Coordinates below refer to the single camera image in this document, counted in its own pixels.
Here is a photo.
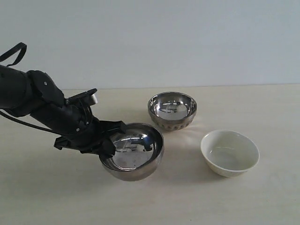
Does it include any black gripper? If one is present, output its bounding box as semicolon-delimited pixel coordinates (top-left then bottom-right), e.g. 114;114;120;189
30;103;127;158

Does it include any plain stainless steel bowl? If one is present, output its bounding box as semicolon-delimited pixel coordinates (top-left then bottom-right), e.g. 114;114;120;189
99;123;165;181

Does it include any patterned stainless steel bowl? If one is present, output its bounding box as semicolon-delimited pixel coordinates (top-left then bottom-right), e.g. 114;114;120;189
147;91;197;131

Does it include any cream ceramic bowl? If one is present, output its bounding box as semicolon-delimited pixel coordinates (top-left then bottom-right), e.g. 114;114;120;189
200;129;260;178

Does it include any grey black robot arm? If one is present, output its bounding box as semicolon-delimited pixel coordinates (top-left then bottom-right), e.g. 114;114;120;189
0;66;126;158

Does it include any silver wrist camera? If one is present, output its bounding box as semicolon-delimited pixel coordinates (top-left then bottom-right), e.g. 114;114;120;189
66;88;98;106

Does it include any black cable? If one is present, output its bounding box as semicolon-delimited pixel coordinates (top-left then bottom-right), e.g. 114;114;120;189
0;42;59;135

